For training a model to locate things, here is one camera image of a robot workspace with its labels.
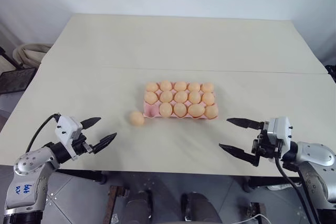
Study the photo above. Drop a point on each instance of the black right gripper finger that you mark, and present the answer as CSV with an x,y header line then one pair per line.
x,y
249,123
244,154

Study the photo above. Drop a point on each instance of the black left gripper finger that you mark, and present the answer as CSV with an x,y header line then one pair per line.
x,y
105,142
90,123

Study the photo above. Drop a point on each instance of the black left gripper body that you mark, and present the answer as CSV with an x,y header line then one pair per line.
x,y
80,144

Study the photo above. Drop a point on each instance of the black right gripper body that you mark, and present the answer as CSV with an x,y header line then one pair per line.
x,y
265,145

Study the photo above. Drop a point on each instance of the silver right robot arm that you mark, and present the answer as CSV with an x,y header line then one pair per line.
x,y
315,155

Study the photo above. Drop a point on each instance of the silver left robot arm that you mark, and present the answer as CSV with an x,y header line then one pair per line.
x,y
29,163

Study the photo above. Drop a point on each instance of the orange egg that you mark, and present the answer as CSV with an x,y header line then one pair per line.
x,y
211,111
136,118
196,110
180,110
180,86
208,98
166,85
165,110
207,87
194,97
194,87
166,96
150,97
181,96
151,86

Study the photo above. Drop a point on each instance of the pink egg carton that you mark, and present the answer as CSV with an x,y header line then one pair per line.
x,y
149,111

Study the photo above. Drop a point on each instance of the black table leg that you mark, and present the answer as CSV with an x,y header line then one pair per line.
x,y
99,176
249,183

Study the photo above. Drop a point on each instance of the white crumpled paper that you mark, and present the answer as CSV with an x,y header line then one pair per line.
x,y
278,187

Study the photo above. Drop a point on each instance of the brown wooden plank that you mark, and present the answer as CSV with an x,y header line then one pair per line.
x,y
115,205

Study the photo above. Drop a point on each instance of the black mesh tray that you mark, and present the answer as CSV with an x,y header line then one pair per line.
x,y
15,81

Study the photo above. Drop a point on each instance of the beige fabric bag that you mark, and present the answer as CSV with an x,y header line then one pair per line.
x,y
31,53

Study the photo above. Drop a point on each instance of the dark object beside table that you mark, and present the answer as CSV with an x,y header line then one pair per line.
x,y
331,74

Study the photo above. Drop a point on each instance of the black folding stand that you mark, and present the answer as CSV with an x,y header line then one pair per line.
x,y
8,58

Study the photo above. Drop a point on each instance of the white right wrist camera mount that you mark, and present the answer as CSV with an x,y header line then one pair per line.
x,y
281,129

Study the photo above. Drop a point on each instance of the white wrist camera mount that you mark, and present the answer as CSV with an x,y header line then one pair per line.
x,y
281,129
65,127

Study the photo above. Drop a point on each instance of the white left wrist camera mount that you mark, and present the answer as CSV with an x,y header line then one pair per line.
x,y
65,127

